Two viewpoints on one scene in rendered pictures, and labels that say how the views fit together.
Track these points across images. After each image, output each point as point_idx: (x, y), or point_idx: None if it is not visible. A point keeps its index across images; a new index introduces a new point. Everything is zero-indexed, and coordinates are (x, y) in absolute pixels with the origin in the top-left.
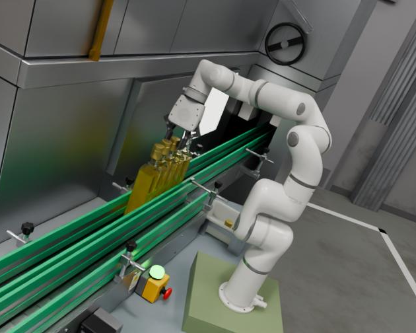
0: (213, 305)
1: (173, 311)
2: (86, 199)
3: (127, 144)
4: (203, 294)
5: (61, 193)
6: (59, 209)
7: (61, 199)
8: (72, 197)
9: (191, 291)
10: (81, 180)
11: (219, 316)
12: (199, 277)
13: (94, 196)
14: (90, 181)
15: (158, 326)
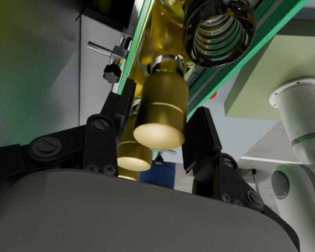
0: (255, 106)
1: (220, 90)
2: (78, 47)
3: (34, 90)
4: (248, 99)
5: (67, 109)
6: (76, 91)
7: (71, 100)
8: (72, 84)
9: (236, 97)
10: (61, 95)
11: (257, 113)
12: (253, 82)
13: (78, 26)
14: (63, 73)
15: (205, 104)
